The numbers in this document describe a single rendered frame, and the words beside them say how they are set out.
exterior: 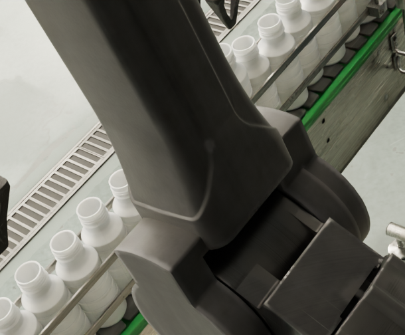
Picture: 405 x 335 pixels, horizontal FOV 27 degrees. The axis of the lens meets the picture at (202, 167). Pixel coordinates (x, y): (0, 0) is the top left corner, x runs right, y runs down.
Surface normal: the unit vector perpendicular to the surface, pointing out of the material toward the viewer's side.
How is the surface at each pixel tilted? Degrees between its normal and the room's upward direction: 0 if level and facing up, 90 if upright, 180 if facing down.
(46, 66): 0
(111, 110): 90
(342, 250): 30
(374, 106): 90
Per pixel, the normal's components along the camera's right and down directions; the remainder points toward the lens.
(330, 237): 0.14, -0.44
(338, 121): 0.75, 0.29
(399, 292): 0.27, -0.58
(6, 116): -0.28, -0.67
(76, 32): -0.56, 0.68
